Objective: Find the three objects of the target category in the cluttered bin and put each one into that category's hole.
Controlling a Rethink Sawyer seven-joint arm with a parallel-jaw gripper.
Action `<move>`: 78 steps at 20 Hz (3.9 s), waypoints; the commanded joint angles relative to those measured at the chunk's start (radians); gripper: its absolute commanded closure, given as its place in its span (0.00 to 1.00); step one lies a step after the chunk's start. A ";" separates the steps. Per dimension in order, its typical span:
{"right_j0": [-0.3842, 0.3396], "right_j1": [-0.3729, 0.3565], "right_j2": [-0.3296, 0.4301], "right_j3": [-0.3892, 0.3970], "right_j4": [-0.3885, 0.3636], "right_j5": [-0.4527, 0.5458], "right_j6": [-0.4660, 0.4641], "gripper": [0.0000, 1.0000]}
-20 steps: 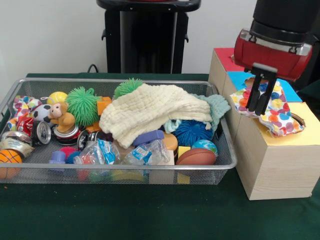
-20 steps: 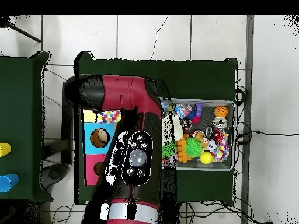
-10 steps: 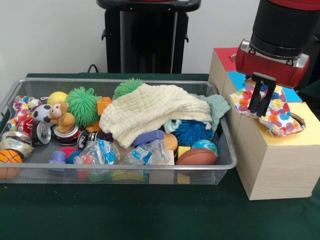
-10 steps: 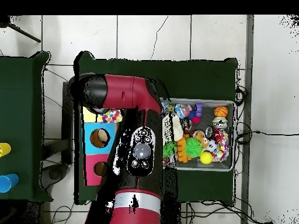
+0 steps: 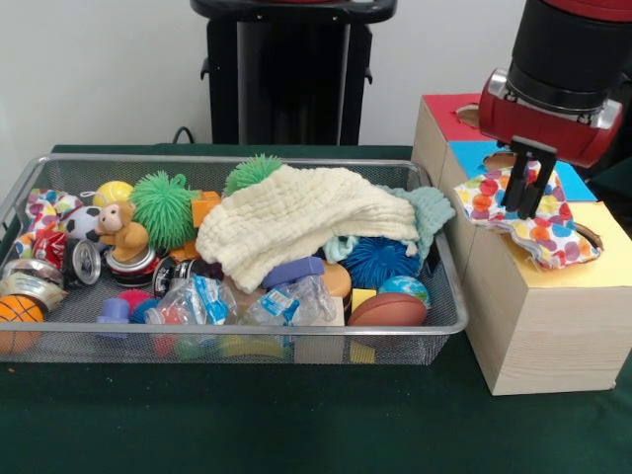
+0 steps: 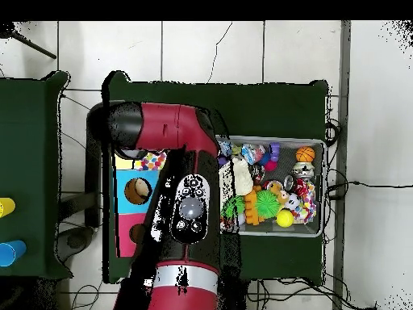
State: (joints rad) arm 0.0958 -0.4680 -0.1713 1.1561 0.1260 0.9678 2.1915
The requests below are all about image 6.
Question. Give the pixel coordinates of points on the black upright panel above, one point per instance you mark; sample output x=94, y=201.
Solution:
x=93, y=180

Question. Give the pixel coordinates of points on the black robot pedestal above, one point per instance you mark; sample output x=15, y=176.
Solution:
x=235, y=297

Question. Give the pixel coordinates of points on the dark green table cloth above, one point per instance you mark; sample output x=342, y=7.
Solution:
x=29, y=145
x=258, y=109

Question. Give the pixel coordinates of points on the grey stand foot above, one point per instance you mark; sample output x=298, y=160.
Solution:
x=75, y=240

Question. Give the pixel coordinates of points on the wooden box with three holes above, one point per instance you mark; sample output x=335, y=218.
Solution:
x=129, y=206

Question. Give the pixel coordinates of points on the green spiky rubber ball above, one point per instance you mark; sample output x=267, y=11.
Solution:
x=267, y=203
x=233, y=206

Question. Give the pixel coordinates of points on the brown monkey plush toy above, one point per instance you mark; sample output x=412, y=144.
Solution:
x=279, y=193

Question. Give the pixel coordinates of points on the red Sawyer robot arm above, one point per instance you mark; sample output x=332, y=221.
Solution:
x=167, y=129

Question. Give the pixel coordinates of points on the black tripod leg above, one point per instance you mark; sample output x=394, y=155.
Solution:
x=32, y=45

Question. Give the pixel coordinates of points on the cream knitted cloth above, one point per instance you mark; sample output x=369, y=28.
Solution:
x=243, y=177

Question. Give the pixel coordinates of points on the polka dot cloth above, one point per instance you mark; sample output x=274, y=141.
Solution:
x=309, y=200
x=151, y=161

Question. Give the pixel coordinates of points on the blue cup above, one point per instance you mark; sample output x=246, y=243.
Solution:
x=11, y=253

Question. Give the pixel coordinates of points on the orange toy basketball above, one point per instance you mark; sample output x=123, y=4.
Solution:
x=305, y=154

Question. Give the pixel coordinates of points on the yellow cup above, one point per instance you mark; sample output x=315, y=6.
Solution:
x=6, y=207

